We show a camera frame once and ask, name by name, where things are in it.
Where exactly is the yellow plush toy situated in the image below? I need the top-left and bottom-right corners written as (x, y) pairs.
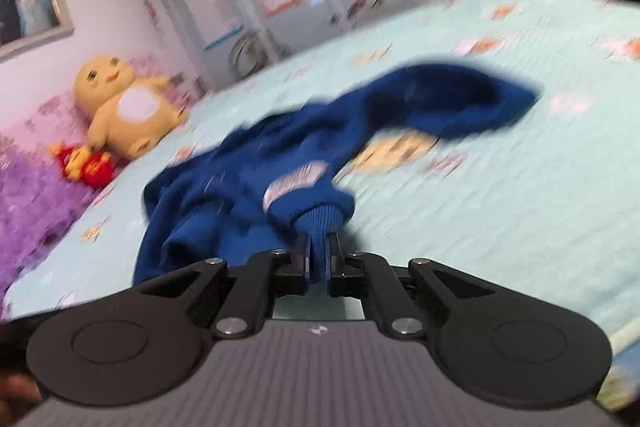
top-left (75, 53), bottom-right (188, 160)

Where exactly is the red plush toy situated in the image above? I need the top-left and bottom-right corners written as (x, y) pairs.
top-left (48, 142), bottom-right (118, 190)

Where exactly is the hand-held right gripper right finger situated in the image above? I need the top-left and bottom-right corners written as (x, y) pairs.
top-left (325, 233), bottom-right (497, 340)

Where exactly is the light green bee print bedspread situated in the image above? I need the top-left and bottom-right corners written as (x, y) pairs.
top-left (0, 0), bottom-right (640, 408)

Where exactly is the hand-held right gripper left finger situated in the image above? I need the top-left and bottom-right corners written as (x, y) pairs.
top-left (139, 236), bottom-right (313, 341)

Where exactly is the pink floral headboard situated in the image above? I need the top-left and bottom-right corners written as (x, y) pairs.
top-left (0, 52), bottom-right (206, 188)

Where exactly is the blue bordered wall poster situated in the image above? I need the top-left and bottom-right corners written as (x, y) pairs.
top-left (180, 0), bottom-right (243, 50)

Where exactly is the purple ruffled dress doll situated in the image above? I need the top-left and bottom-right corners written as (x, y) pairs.
top-left (0, 152), bottom-right (96, 303)

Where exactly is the blue knit sweater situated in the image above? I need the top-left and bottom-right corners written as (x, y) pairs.
top-left (132, 63), bottom-right (541, 288)

